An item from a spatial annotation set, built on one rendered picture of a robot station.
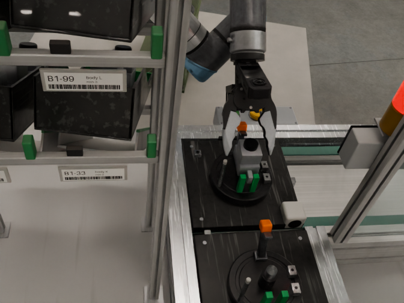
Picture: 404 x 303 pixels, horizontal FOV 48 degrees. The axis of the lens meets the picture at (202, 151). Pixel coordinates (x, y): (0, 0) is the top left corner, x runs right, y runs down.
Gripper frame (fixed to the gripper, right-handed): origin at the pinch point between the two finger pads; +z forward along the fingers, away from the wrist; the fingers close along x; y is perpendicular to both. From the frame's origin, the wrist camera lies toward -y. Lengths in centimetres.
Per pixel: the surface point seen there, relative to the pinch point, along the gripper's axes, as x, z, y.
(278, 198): -7.8, 10.8, 4.0
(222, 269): 7.1, 22.0, -7.3
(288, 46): -30, -31, 62
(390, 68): -149, -39, 192
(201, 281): 11.5, 23.6, -8.8
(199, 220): 10.4, 14.2, 0.6
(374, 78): -133, -32, 184
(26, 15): 35, -18, -39
